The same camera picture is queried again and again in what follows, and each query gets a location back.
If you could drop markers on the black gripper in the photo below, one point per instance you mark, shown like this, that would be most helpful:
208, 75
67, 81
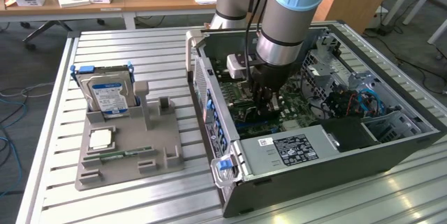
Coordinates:
272, 76

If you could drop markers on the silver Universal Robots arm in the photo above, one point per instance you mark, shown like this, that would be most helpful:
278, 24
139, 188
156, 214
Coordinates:
290, 12

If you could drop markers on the CPU socket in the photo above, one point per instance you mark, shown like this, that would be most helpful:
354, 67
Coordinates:
244, 90

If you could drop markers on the perforated metal drive cage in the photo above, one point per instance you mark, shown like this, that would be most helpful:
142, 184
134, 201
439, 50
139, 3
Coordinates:
320, 82

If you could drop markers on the green motherboard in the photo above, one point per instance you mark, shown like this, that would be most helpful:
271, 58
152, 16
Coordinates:
296, 109

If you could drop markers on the blue expansion slot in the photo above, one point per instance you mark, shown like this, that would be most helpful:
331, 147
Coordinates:
244, 124

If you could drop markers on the grey power supply unit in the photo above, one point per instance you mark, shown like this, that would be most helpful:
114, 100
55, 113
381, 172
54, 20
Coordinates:
258, 161

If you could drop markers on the blue case latch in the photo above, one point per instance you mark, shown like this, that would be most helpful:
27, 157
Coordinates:
224, 163

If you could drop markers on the silver disk bay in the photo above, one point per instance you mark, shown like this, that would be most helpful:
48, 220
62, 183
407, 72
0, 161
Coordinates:
391, 127

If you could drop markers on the open black PC case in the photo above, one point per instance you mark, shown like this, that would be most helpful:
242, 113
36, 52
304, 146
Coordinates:
314, 177

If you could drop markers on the wooden desk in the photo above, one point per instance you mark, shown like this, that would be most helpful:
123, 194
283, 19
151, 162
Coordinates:
156, 1

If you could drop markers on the hard disk in blue caddy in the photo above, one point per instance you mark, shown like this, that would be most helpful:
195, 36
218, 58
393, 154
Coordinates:
108, 95

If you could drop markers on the grey plastic parts rack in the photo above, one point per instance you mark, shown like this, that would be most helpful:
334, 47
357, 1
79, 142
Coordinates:
139, 161

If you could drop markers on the white table leg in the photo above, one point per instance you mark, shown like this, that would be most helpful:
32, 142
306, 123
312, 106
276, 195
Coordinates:
438, 31

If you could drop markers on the silver CPU chip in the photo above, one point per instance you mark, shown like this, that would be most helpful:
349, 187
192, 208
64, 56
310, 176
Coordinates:
100, 139

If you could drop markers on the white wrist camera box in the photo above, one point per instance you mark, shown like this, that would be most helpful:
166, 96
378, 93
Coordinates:
239, 67

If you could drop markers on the black plastic air duct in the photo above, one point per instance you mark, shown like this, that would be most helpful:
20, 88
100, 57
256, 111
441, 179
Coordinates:
346, 135

